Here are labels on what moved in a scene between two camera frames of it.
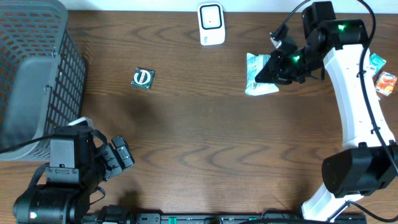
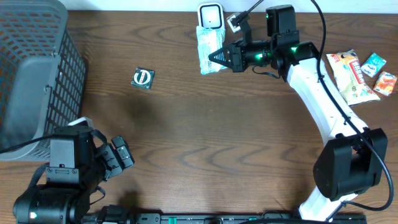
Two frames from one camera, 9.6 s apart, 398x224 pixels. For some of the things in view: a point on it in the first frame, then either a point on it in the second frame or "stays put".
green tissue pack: x=377 y=61 stays put
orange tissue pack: x=385 y=83 stays put
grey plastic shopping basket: x=43 y=76 stays put
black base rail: x=213 y=218 stays put
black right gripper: x=277 y=72 to x=235 y=59
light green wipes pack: x=254 y=63 to x=210 y=41
